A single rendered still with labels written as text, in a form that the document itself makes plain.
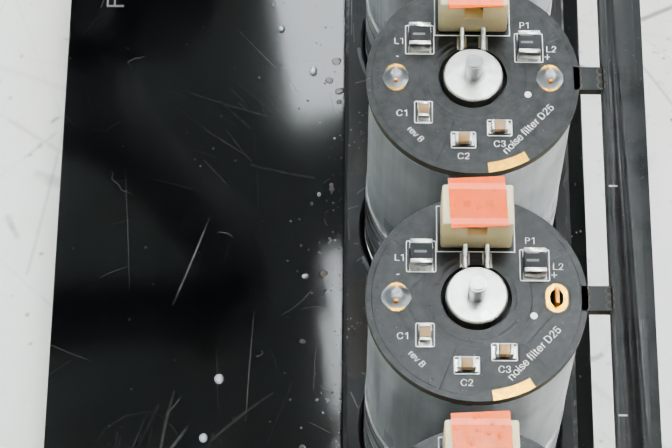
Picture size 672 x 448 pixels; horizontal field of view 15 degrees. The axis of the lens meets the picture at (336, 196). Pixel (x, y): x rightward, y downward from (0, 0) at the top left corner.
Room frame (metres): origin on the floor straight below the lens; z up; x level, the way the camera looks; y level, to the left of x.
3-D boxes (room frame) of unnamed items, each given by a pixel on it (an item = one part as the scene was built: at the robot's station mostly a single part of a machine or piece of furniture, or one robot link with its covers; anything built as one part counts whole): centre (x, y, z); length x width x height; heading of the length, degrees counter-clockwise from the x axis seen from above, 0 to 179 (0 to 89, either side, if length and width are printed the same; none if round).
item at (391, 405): (0.11, -0.02, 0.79); 0.02 x 0.02 x 0.05
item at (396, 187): (0.14, -0.02, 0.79); 0.02 x 0.02 x 0.05
